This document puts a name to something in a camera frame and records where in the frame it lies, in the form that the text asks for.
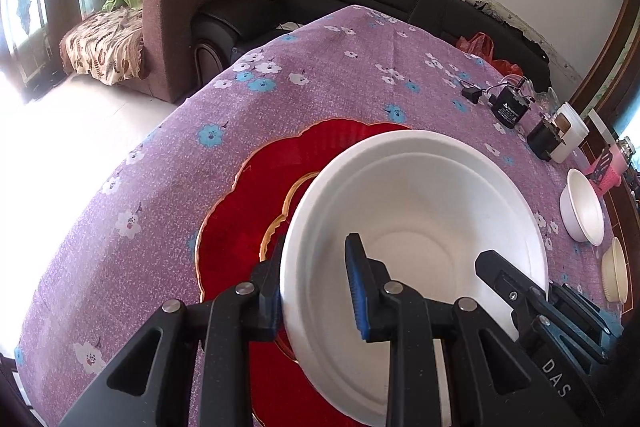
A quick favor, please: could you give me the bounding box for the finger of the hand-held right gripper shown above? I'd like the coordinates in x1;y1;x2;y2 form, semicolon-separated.
549;282;624;339
474;250;610;364

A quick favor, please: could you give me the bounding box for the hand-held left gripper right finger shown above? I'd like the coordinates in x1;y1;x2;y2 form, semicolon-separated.
345;233;583;427

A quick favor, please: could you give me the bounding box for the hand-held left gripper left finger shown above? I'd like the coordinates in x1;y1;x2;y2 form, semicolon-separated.
60;233;287;427

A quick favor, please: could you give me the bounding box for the small red scalloped plate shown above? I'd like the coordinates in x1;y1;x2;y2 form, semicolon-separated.
260;171;323;363

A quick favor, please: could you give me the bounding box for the large red scalloped plate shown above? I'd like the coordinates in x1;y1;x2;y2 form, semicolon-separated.
195;119;413;427

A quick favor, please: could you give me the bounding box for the small white paper bowl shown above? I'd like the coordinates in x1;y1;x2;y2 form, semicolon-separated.
559;168;607;248

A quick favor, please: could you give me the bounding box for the large white paper plate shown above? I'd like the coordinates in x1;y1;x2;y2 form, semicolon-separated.
280;130;551;425

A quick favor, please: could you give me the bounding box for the dark wooden cabinet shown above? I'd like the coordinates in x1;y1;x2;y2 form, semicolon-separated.
569;0;640;238

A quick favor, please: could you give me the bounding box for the pink sleeved bottle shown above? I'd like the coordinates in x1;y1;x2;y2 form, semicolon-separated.
592;136;637;195

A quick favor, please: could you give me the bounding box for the black dotted flat object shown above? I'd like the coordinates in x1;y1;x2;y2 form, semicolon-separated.
587;144;617;188

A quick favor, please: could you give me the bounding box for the black box device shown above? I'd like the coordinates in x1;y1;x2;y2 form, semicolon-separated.
526;117;566;164

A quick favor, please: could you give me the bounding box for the white cup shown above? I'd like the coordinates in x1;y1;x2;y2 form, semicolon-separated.
550;102;591;162

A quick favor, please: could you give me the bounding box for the purple floral tablecloth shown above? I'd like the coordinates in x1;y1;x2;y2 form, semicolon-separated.
14;4;626;427

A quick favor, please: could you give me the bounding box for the black cylindrical motor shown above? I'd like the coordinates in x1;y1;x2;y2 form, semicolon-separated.
490;79;533;128

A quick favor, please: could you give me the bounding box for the clear plastic bag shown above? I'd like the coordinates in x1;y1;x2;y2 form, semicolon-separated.
532;87;561;112

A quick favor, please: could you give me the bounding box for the red plastic bag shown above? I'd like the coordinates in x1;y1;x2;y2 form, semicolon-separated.
455;32;523;78

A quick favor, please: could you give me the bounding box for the brown armchair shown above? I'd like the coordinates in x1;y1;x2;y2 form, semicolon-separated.
137;0;284;104

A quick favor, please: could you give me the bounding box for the beige leaf-patterned blanket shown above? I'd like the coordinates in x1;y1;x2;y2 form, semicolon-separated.
61;7;151;85

